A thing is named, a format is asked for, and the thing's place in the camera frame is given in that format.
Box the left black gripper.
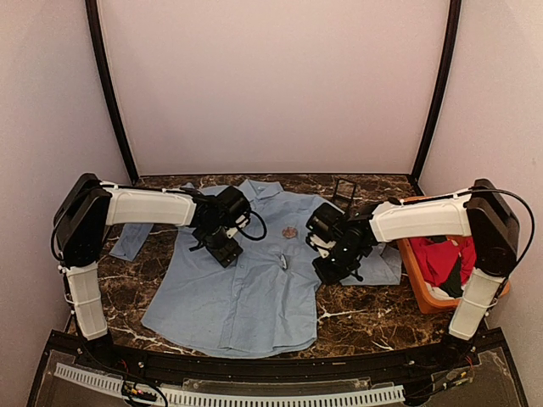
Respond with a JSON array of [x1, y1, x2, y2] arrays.
[[193, 222, 244, 266]]

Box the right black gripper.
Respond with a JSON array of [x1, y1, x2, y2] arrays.
[[311, 240, 364, 284]]

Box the round iridescent brooch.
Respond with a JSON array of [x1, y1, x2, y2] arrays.
[[282, 226, 298, 239]]

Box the light blue shirt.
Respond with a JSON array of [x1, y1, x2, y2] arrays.
[[109, 178, 403, 360]]

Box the round floral brooch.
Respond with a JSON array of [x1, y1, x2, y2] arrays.
[[279, 254, 288, 270]]

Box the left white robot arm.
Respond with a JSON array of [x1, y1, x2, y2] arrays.
[[51, 173, 251, 370]]

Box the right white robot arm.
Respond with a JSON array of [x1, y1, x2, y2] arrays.
[[306, 178, 526, 368]]

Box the orange plastic basin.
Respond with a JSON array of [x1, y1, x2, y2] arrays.
[[394, 194, 507, 314]]

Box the red garment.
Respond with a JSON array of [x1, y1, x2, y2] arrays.
[[409, 237, 477, 298]]

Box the white garment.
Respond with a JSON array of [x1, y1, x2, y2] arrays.
[[424, 282, 463, 301]]

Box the white slotted cable duct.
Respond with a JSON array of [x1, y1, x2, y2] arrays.
[[54, 363, 406, 407]]

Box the black front rail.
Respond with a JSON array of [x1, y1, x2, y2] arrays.
[[45, 329, 504, 387]]

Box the right black frame post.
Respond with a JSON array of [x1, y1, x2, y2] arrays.
[[407, 0, 462, 196]]

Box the black frame post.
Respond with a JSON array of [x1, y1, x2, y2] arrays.
[[85, 0, 139, 185], [407, 0, 462, 196]]

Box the left black frame post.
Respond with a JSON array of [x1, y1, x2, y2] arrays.
[[85, 0, 139, 185]]

